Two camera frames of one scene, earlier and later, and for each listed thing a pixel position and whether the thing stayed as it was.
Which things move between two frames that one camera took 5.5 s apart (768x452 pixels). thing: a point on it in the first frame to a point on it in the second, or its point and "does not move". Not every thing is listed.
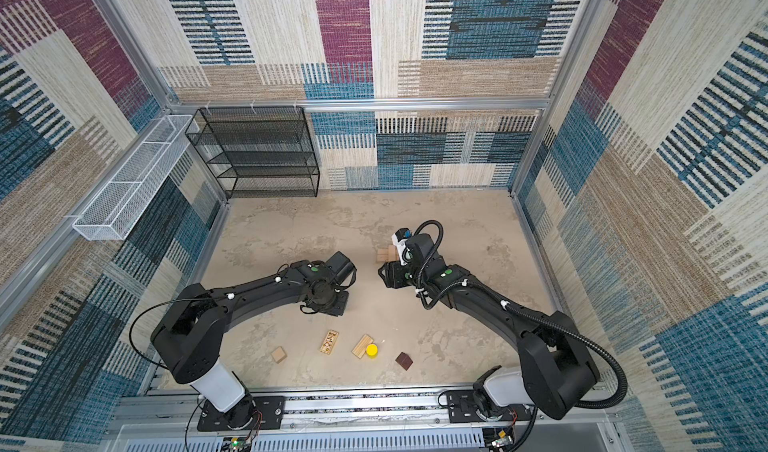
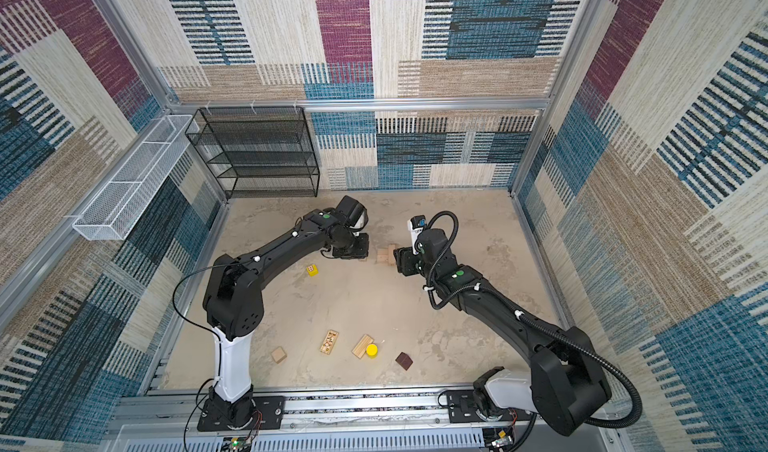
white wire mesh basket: [116, 204] does not move
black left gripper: [339, 310] to [363, 251]
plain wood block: [393, 254] does not move
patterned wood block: [329, 342] does not move
